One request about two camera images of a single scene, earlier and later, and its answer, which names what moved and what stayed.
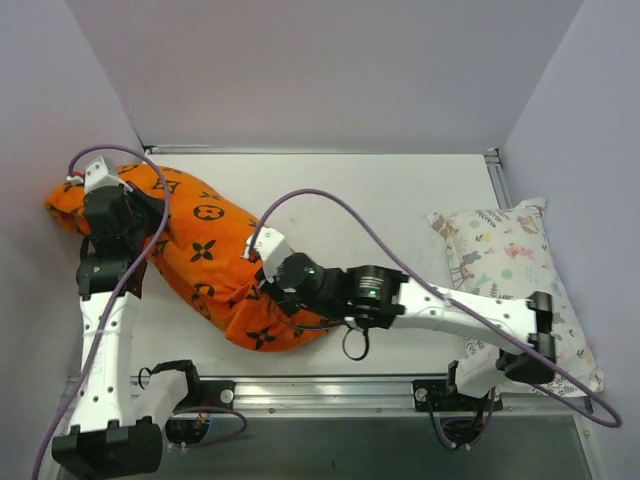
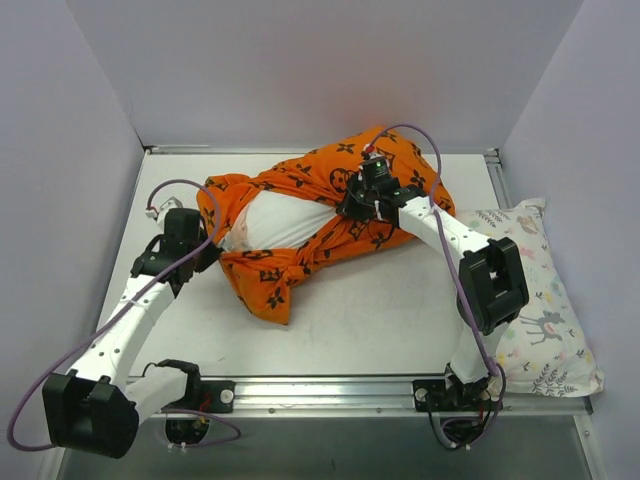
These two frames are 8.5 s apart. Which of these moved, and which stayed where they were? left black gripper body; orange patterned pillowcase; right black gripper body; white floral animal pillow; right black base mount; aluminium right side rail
Moved: left black gripper body; right black gripper body; orange patterned pillowcase
Stayed: aluminium right side rail; right black base mount; white floral animal pillow
